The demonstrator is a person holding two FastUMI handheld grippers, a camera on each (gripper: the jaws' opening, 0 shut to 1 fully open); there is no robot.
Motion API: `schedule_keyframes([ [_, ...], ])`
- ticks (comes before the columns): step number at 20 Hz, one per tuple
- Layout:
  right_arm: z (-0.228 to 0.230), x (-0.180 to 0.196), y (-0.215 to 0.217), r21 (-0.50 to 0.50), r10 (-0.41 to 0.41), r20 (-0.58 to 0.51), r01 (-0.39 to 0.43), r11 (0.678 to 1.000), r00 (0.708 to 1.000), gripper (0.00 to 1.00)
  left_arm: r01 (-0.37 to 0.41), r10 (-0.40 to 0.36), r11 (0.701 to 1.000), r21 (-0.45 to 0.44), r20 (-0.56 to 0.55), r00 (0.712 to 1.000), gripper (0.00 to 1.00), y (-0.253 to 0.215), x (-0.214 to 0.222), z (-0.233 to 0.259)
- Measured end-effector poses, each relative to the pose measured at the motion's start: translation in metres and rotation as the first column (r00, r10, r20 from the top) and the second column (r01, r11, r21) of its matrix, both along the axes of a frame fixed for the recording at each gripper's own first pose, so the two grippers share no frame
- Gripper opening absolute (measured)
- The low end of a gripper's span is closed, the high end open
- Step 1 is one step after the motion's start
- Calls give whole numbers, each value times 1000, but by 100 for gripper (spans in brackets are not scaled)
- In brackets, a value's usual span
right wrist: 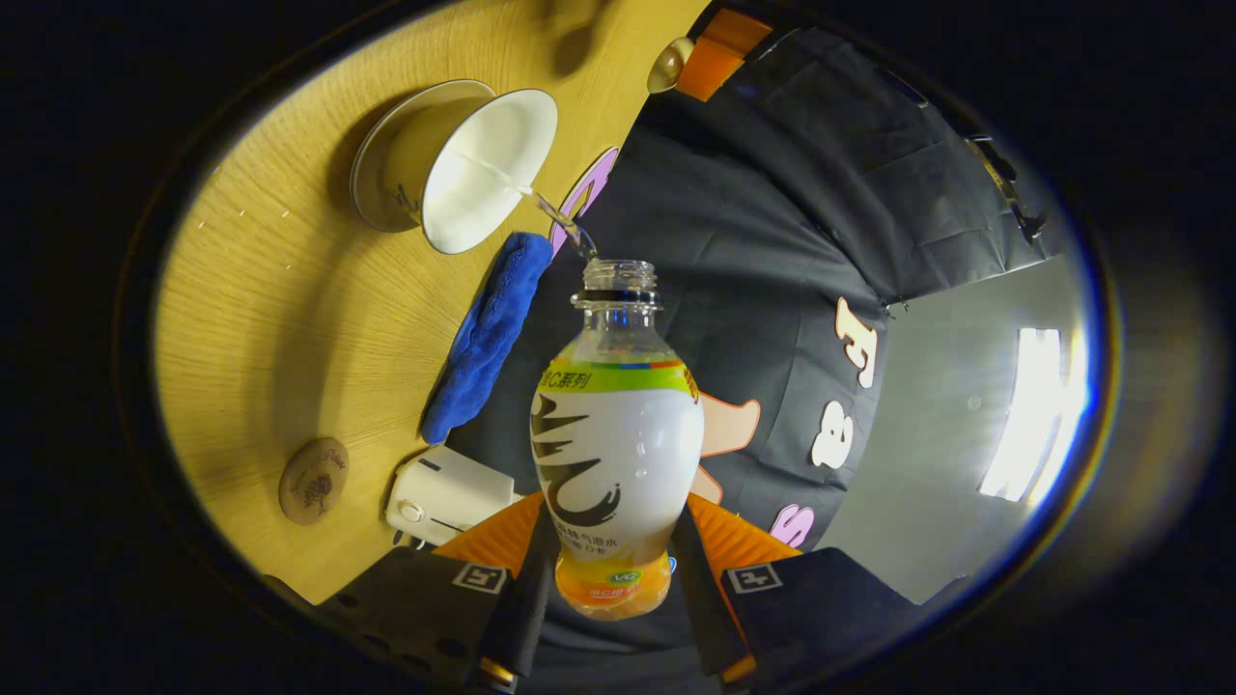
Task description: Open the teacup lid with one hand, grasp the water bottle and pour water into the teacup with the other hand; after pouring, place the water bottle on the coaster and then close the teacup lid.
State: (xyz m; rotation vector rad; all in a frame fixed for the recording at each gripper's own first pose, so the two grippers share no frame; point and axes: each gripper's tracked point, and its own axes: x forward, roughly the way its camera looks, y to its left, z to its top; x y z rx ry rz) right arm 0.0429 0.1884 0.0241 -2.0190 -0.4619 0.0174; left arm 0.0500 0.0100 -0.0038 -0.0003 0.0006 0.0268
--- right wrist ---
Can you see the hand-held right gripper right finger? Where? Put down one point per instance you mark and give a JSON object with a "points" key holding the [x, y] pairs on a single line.
{"points": [[700, 598]]}

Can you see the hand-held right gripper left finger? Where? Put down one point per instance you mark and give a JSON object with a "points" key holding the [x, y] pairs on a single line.
{"points": [[526, 618]]}

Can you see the clear labelled water bottle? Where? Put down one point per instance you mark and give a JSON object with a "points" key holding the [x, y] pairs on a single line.
{"points": [[618, 454]]}

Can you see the round brown coaster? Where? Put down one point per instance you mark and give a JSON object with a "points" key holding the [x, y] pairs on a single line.
{"points": [[314, 483]]}

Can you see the white saucer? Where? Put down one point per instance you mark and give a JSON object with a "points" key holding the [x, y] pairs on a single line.
{"points": [[367, 183]]}

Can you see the blue towel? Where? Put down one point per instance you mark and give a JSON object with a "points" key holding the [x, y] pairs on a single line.
{"points": [[483, 338]]}

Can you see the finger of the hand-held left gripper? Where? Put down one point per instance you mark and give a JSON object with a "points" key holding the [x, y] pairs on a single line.
{"points": [[719, 53]]}

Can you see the purple paper cutout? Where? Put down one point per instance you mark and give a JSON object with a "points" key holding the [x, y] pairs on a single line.
{"points": [[589, 188]]}

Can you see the white toaster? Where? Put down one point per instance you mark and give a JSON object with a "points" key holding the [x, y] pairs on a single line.
{"points": [[444, 497]]}

